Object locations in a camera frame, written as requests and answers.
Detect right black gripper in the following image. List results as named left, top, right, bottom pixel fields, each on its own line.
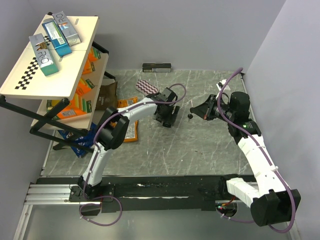
left=191, top=94, right=235, bottom=123

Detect black-headed key bunch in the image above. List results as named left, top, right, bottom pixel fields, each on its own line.
left=187, top=100, right=194, bottom=122

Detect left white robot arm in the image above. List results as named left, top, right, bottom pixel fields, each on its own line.
left=77, top=87, right=180, bottom=201

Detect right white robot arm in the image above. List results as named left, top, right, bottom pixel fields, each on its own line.
left=190, top=91, right=301, bottom=227

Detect pink wavy sponge pad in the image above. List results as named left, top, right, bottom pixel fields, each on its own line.
left=135, top=79, right=159, bottom=96

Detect black rectangular box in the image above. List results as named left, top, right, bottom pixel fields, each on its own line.
left=142, top=63, right=172, bottom=73

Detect orange snack bag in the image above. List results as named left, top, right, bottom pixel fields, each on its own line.
left=109, top=96, right=139, bottom=143

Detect brown coffee bag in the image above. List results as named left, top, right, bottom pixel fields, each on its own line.
left=95, top=82, right=118, bottom=111

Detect orange boxes on shelf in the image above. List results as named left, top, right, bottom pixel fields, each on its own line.
left=52, top=47, right=101, bottom=121

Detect blue snack bag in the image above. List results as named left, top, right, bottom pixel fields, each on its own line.
left=57, top=122, right=98, bottom=158

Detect beige folding shelf rack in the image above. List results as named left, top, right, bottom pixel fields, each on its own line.
left=0, top=13, right=113, bottom=153

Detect silver box near back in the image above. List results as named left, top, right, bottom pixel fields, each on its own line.
left=52, top=11, right=81, bottom=47

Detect blue carton box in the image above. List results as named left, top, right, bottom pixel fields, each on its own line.
left=42, top=18, right=72, bottom=57

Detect silver teal box front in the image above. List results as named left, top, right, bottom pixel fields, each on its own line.
left=29, top=33, right=59, bottom=77

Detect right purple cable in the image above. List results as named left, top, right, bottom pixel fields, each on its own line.
left=216, top=66, right=296, bottom=235

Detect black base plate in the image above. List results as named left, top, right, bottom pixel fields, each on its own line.
left=68, top=173, right=247, bottom=215

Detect aluminium rail frame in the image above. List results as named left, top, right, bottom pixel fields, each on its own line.
left=12, top=181, right=301, bottom=240

